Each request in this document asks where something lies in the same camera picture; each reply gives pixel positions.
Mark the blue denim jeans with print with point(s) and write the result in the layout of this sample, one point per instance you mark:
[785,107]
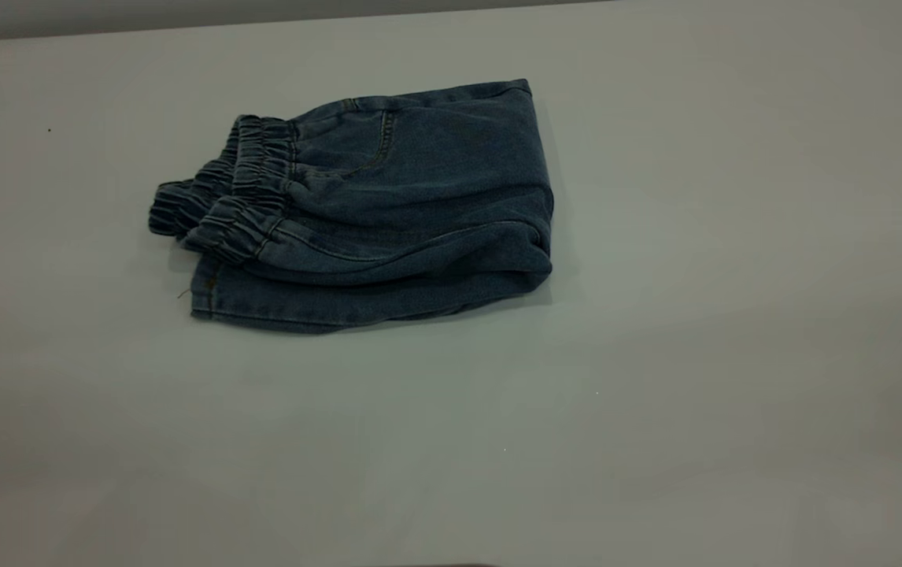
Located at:
[404,205]

